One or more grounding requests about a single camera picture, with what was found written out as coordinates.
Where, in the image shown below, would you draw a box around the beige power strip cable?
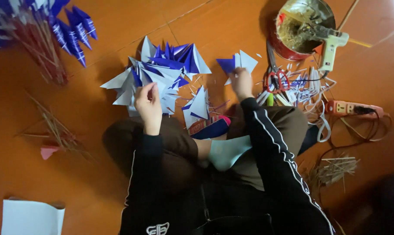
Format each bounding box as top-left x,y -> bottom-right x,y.
327,112 -> 393,143

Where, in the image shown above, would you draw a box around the cream hot glue gun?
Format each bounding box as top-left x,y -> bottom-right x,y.
309,25 -> 349,72

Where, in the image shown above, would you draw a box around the heap of paper strip offcuts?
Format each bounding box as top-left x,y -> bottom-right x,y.
256,62 -> 337,143

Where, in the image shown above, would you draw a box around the orange power strip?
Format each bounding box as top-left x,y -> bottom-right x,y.
325,100 -> 385,119

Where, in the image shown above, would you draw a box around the striped colourful sock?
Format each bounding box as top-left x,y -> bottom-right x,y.
188,114 -> 232,140

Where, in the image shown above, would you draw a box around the person's right hand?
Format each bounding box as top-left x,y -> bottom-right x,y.
228,67 -> 255,102

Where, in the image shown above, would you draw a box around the person's left hand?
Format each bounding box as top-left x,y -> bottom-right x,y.
134,82 -> 163,136

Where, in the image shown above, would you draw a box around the blue white paper triangle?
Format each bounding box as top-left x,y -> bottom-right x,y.
216,50 -> 259,86

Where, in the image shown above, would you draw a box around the white paper sheet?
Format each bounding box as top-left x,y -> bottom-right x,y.
1,199 -> 66,235

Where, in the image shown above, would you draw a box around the loose bundle of thin sticks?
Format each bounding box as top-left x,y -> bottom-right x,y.
16,93 -> 95,162

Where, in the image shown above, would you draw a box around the heap of short cut sticks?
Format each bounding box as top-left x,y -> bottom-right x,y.
305,154 -> 361,193

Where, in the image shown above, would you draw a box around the black glue gun cable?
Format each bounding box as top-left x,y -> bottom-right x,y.
289,70 -> 330,83

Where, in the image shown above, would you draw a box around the pile of blue white triangles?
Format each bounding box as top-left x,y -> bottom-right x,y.
100,35 -> 212,117

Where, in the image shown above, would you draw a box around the teal sock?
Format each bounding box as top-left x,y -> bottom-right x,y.
207,135 -> 253,172

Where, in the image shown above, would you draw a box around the red metal tin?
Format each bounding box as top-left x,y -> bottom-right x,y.
269,0 -> 336,61

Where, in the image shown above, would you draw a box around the bundle of blue paper cones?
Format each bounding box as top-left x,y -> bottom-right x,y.
0,0 -> 98,86

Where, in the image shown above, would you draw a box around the brown trousers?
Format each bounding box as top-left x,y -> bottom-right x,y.
102,105 -> 310,196

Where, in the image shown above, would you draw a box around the pink paper scrap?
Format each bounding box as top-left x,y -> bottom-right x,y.
40,146 -> 61,161

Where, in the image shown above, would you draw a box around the red handled scissors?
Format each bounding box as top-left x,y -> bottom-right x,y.
265,40 -> 291,95

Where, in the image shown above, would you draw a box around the small heap of paper triangles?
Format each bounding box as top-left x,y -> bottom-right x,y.
181,86 -> 210,130

